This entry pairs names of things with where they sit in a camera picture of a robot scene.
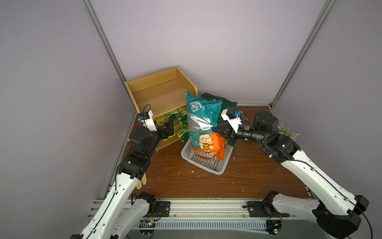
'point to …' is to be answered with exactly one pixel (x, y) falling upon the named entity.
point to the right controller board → (274, 227)
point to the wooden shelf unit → (160, 92)
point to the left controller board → (146, 227)
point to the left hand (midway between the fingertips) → (166, 119)
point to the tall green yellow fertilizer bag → (225, 104)
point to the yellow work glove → (143, 181)
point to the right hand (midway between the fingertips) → (215, 122)
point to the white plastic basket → (216, 166)
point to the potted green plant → (282, 129)
